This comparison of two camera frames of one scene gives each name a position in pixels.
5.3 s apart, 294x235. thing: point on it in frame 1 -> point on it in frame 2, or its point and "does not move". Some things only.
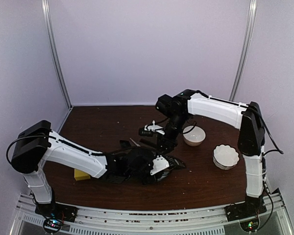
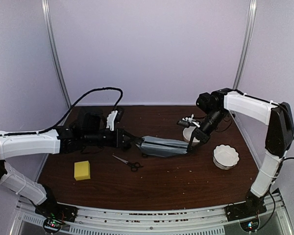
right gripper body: (174, 139) -> (202, 134)
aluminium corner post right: (251, 19) does not move
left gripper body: (134, 175) -> (110, 142)
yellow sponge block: (79, 175) does not move
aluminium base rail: (205, 221) does not move
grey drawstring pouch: (174, 164) -> (161, 147)
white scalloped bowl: (225, 157) does not move
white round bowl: (195, 137) does not move
